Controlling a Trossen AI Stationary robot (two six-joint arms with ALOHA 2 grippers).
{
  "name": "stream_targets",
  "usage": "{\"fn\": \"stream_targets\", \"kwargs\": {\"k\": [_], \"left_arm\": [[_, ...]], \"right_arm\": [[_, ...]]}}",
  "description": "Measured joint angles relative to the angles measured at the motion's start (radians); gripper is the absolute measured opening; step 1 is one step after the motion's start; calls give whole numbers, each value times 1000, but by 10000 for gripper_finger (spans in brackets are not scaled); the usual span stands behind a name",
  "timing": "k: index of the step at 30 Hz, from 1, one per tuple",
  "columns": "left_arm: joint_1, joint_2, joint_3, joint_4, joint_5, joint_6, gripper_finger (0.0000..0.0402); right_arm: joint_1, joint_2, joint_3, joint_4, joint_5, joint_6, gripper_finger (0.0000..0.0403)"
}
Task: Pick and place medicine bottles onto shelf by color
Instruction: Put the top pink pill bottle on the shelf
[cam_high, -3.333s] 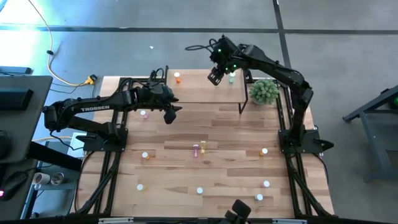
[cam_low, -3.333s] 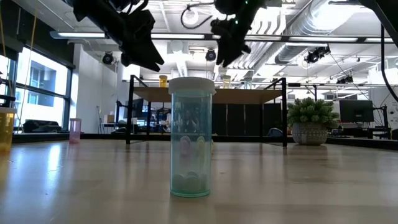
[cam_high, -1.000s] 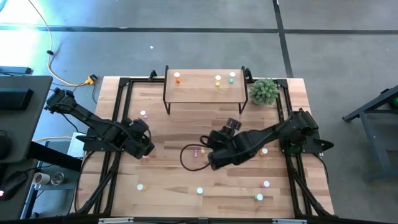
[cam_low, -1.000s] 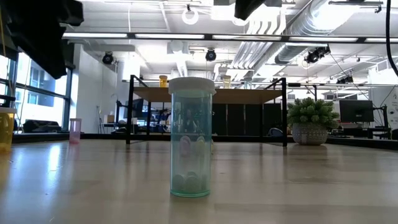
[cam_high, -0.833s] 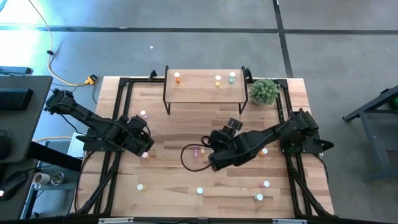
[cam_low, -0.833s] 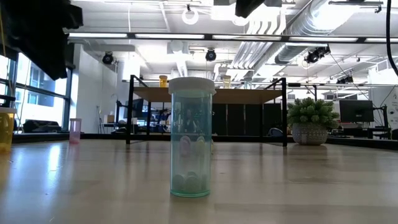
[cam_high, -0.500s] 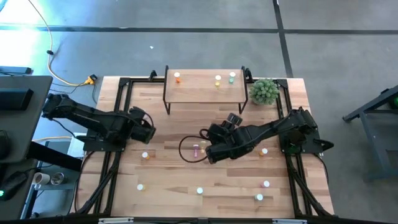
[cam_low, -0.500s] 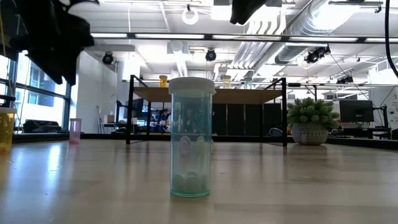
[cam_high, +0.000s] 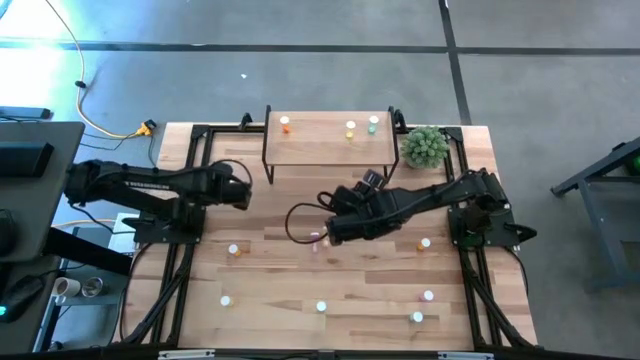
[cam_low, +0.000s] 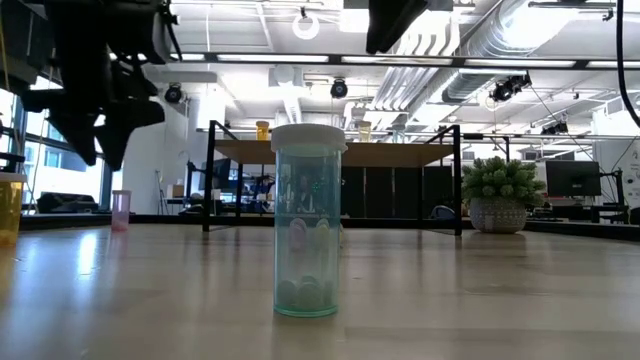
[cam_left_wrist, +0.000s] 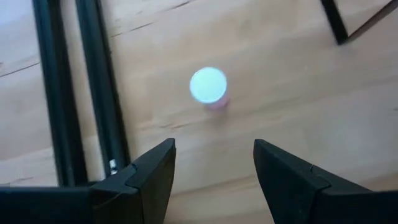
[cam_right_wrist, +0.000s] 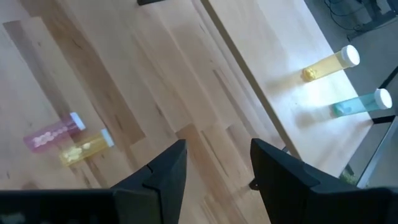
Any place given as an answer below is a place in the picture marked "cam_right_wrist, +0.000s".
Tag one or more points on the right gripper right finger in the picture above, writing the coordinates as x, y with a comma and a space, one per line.
280, 186

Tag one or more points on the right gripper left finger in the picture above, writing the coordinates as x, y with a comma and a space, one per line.
164, 186

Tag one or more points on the yellow pill bottle white cap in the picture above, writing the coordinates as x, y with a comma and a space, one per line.
84, 149
329, 65

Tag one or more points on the teal pill bottle white cap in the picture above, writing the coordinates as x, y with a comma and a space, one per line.
357, 105

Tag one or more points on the pink pill bottle white cap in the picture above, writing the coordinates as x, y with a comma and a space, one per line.
53, 135

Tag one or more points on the wooden shelf black metal legs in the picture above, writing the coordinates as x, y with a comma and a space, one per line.
280, 77

